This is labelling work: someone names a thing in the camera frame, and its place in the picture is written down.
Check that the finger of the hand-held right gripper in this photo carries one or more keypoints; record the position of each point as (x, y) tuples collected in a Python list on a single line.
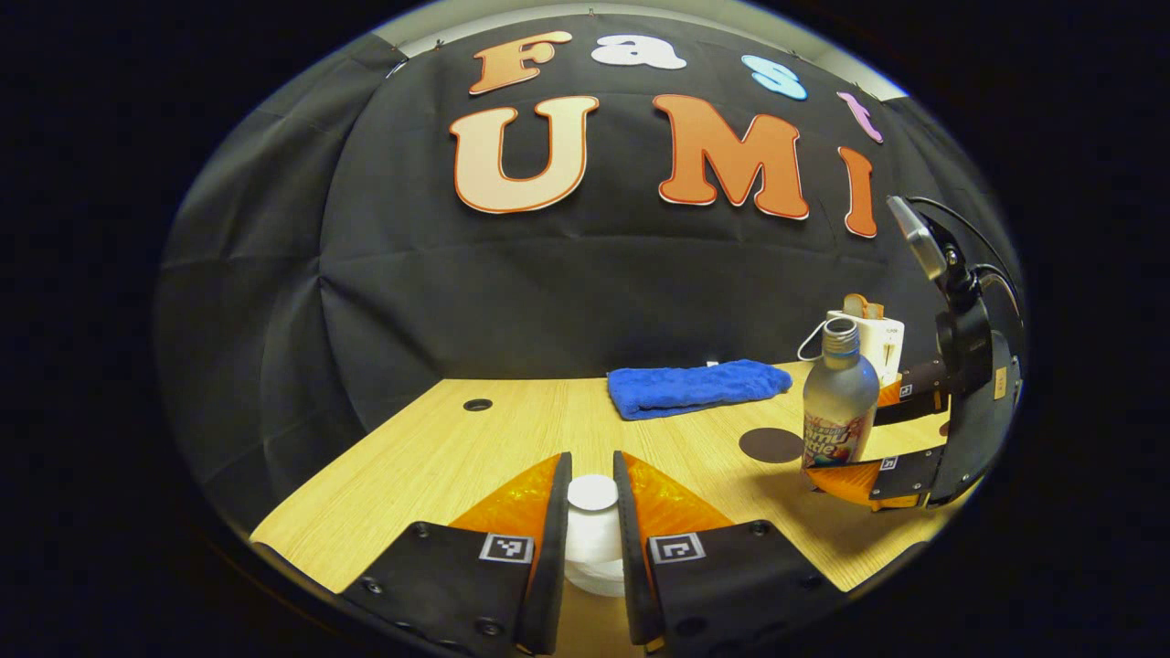
[(905, 475), (919, 393)]

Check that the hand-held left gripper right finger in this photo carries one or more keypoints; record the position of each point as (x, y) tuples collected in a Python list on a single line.
[(631, 557)]

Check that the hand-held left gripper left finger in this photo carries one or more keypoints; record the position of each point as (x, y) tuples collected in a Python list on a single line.
[(548, 557)]

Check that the silver water bottle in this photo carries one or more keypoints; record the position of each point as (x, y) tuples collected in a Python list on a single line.
[(836, 393)]

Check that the dark brown round coaster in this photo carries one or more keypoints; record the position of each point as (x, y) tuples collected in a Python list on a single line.
[(768, 445)]

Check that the white toaster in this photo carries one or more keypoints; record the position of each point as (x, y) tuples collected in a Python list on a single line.
[(888, 352)]

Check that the toasted bread slice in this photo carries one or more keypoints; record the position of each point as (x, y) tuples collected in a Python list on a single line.
[(859, 307)]

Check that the black table grommet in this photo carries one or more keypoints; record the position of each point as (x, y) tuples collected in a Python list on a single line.
[(477, 404)]

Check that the blue towel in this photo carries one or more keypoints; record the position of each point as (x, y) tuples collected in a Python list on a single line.
[(695, 388)]

